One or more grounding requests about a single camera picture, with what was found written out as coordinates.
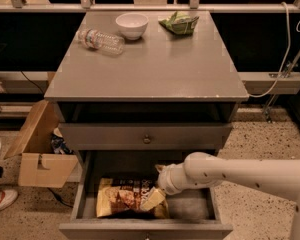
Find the brown sea salt chip bag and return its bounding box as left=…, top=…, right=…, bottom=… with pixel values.
left=96, top=178, right=169, bottom=219

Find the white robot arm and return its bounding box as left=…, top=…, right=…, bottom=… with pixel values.
left=141, top=152, right=300, bottom=240

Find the green chip bag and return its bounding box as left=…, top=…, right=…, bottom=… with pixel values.
left=159, top=11, right=199, bottom=35

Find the open grey middle drawer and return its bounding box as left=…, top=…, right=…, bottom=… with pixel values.
left=59, top=151, right=232, bottom=240

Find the grey drawer cabinet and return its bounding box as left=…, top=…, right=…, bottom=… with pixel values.
left=44, top=10, right=250, bottom=152

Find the closed grey top drawer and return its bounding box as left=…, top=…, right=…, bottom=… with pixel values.
left=59, top=123, right=232, bottom=151

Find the black cable on floor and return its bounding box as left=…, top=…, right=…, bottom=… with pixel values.
left=47, top=187, right=74, bottom=209

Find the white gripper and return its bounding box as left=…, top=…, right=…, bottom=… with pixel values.
left=140, top=163, right=187, bottom=211

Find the white sneaker with red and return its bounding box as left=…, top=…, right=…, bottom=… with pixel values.
left=0, top=189, right=18, bottom=211

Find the open cardboard box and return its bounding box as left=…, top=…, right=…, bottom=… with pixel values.
left=5, top=100, right=82, bottom=188

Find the white cable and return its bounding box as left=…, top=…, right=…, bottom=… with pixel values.
left=247, top=2, right=300, bottom=99

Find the blue packet in box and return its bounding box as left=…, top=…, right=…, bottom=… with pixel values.
left=51, top=134, right=73, bottom=155

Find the white ceramic bowl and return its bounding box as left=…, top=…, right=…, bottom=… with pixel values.
left=116, top=12, right=149, bottom=40

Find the clear plastic water bottle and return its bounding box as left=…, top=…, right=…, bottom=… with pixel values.
left=75, top=29, right=125, bottom=55

